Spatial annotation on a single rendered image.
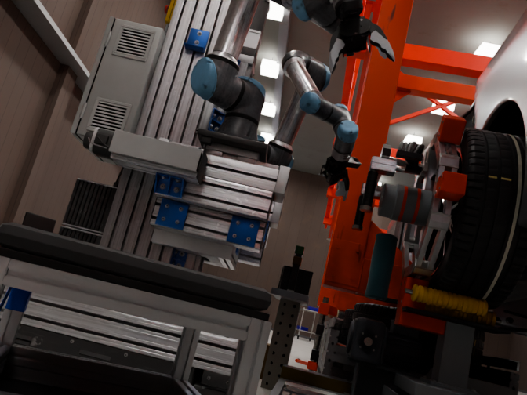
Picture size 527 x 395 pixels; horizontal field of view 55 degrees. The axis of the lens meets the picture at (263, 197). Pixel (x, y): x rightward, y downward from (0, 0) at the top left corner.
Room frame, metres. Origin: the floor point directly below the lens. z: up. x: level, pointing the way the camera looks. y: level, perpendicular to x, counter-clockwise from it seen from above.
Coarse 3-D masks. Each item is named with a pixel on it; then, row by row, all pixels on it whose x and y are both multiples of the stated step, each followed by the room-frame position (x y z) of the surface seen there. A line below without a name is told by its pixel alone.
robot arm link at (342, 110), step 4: (336, 104) 1.80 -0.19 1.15; (340, 104) 1.80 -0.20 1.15; (336, 108) 1.75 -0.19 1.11; (340, 108) 1.77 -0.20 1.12; (344, 108) 1.79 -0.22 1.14; (336, 112) 1.75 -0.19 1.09; (340, 112) 1.76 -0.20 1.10; (344, 112) 1.77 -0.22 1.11; (348, 112) 1.80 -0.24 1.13; (332, 116) 1.75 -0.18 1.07; (336, 116) 1.76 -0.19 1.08; (340, 116) 1.76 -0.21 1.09; (344, 116) 1.77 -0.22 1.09; (348, 116) 1.78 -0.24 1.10; (328, 120) 1.77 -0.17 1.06; (332, 120) 1.77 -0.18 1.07; (336, 120) 1.77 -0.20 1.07; (340, 120) 1.76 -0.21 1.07; (344, 120) 1.76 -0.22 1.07; (332, 124) 1.79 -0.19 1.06; (336, 124) 1.77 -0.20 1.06
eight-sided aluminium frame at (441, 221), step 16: (432, 144) 1.81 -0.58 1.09; (448, 144) 1.73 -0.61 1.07; (448, 160) 1.60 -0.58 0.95; (416, 176) 2.06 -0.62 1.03; (432, 208) 1.61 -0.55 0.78; (448, 208) 1.60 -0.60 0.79; (432, 224) 1.62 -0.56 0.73; (448, 224) 1.60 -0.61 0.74; (416, 240) 2.09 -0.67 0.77; (416, 256) 1.74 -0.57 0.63; (432, 256) 1.70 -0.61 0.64; (416, 272) 1.76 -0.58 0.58; (432, 272) 1.74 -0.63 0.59
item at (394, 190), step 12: (384, 192) 1.83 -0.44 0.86; (396, 192) 1.83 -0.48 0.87; (408, 192) 1.82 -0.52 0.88; (420, 192) 1.82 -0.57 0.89; (384, 204) 1.84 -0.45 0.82; (396, 204) 1.82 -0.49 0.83; (408, 204) 1.81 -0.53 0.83; (420, 204) 1.81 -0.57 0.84; (384, 216) 1.90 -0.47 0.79; (396, 216) 1.86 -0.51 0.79; (408, 216) 1.84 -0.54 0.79; (420, 216) 1.82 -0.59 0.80
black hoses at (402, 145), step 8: (400, 144) 1.70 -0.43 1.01; (408, 144) 1.71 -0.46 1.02; (416, 144) 1.71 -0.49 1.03; (400, 152) 1.68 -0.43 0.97; (408, 152) 1.67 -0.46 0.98; (416, 152) 1.68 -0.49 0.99; (408, 160) 1.79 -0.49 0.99; (416, 160) 1.68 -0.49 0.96; (408, 168) 1.80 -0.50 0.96; (416, 168) 1.79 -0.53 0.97; (432, 176) 1.82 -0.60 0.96
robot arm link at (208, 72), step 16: (240, 0) 1.44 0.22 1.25; (256, 0) 1.46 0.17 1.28; (240, 16) 1.45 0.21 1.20; (224, 32) 1.46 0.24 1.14; (240, 32) 1.46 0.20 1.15; (224, 48) 1.46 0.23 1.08; (240, 48) 1.48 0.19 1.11; (208, 64) 1.43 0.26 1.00; (224, 64) 1.45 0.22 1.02; (192, 80) 1.50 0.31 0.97; (208, 80) 1.44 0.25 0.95; (224, 80) 1.46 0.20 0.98; (240, 80) 1.51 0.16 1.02; (208, 96) 1.49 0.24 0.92; (224, 96) 1.49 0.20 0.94
